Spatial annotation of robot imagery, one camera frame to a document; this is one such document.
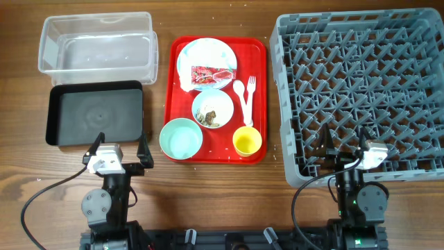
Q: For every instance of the yellow plastic cup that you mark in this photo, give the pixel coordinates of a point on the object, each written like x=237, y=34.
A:
x=247, y=141

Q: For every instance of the white napkin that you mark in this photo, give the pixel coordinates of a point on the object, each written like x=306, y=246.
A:
x=185, y=72

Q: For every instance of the red snack wrapper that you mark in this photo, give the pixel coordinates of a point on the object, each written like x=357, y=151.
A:
x=201, y=75

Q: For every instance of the red serving tray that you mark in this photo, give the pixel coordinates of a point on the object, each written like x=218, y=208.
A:
x=217, y=147

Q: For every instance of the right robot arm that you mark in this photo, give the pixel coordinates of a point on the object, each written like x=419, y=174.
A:
x=361, y=203

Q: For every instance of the white plastic fork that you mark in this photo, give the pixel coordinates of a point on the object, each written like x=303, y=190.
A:
x=251, y=87

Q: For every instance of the small light blue bowl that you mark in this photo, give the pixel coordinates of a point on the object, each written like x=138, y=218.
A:
x=217, y=100

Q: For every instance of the black plastic tray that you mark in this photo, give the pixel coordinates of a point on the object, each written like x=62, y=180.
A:
x=77, y=113

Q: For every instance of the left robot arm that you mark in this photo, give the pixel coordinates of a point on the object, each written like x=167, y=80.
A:
x=106, y=208

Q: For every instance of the clear plastic bin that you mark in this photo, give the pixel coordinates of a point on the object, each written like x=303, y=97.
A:
x=100, y=47

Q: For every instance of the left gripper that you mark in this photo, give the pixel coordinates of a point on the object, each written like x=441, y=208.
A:
x=136, y=169

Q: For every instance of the large light blue plate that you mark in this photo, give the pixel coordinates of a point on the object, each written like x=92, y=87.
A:
x=210, y=52

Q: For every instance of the green bowl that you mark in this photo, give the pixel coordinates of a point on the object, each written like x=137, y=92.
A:
x=181, y=138

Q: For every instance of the brown food scraps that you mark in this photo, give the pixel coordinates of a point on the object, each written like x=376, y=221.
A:
x=207, y=119

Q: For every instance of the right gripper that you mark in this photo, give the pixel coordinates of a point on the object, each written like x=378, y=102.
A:
x=338, y=158

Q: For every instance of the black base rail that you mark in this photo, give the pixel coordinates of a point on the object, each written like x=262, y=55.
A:
x=236, y=239

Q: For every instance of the grey dishwasher rack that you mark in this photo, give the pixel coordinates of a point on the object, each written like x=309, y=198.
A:
x=381, y=69

